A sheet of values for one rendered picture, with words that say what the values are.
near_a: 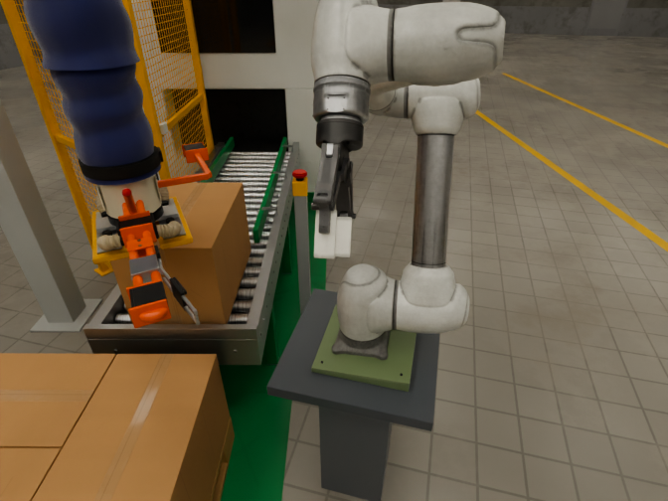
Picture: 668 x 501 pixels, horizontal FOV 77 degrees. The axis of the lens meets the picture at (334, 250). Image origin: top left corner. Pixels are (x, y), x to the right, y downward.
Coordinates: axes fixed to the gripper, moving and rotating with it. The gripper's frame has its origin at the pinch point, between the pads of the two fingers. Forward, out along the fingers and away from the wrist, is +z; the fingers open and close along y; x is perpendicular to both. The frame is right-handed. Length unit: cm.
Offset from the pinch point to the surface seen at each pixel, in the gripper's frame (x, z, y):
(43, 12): -76, -52, -17
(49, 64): -80, -43, -24
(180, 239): -61, 0, -56
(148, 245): -55, 1, -30
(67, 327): -193, 57, -152
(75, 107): -78, -34, -30
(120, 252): -75, 5, -46
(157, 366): -83, 49, -79
